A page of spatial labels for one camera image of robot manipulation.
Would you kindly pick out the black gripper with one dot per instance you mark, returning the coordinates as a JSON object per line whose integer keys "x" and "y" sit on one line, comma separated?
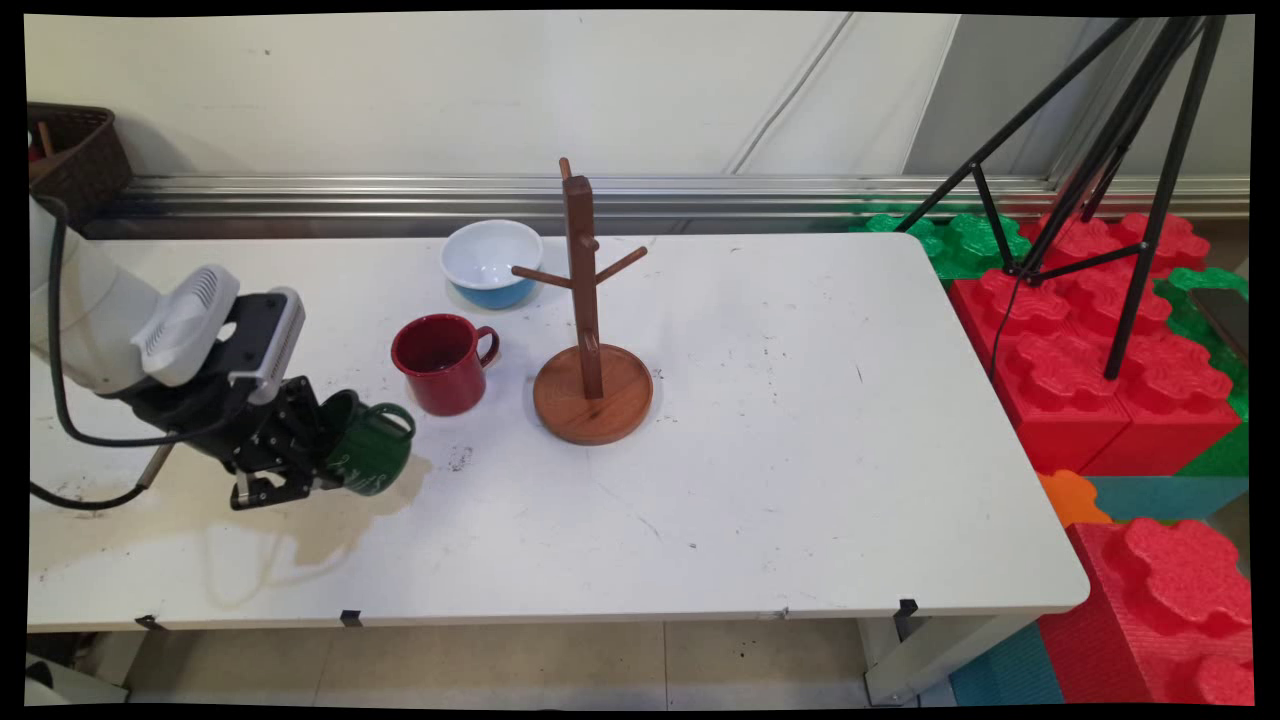
{"x": 240, "y": 430}

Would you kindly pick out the green enamel mug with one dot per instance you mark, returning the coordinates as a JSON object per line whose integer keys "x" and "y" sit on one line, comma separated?
{"x": 375, "y": 450}

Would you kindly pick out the red enamel mug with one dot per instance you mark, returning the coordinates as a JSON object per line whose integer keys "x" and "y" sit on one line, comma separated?
{"x": 445, "y": 385}

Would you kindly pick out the white and blue bowl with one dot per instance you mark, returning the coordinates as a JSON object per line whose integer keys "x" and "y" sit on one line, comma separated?
{"x": 490, "y": 255}

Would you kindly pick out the brown wooden mug tree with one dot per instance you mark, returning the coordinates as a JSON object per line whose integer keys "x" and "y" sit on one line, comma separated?
{"x": 590, "y": 400}

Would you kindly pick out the dark brown wicker basket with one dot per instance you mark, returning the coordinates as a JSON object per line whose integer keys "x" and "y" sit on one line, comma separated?
{"x": 85, "y": 160}

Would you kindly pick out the green foam block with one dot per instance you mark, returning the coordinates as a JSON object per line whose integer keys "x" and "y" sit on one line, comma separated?
{"x": 1222, "y": 455}
{"x": 960, "y": 250}

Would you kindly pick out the teal foam block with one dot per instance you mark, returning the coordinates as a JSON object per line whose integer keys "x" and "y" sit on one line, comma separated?
{"x": 1010, "y": 670}

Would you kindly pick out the large red foam block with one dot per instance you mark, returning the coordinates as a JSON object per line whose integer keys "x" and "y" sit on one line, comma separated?
{"x": 1060, "y": 400}

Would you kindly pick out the orange foam piece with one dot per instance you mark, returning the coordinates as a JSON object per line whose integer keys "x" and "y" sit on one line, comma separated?
{"x": 1070, "y": 498}

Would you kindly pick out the teal foam mat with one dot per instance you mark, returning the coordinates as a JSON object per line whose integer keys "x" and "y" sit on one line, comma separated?
{"x": 1170, "y": 497}

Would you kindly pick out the black tripod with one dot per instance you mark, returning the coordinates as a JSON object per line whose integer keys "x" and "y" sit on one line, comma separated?
{"x": 1163, "y": 200}

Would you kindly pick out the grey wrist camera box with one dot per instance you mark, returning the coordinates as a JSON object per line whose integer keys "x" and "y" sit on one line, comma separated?
{"x": 270, "y": 340}

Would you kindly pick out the aluminium wall rail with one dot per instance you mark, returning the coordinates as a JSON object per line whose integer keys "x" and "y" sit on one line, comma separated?
{"x": 800, "y": 195}

